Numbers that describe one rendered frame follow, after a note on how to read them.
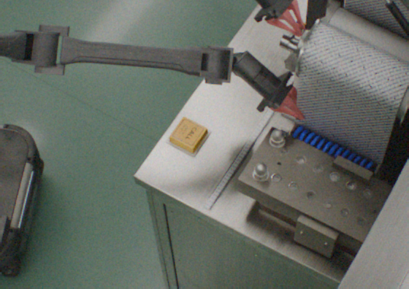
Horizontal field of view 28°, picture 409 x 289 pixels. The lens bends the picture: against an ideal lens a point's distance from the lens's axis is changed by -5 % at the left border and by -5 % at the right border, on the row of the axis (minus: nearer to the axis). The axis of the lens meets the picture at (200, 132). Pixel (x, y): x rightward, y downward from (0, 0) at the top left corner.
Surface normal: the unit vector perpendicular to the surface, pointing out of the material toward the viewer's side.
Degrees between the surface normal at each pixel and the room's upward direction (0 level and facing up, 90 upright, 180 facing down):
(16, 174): 0
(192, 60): 41
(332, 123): 90
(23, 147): 0
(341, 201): 0
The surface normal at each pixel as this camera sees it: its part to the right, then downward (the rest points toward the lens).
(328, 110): -0.52, 0.74
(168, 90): -0.03, -0.51
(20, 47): 0.68, 0.15
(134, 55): 0.22, 0.13
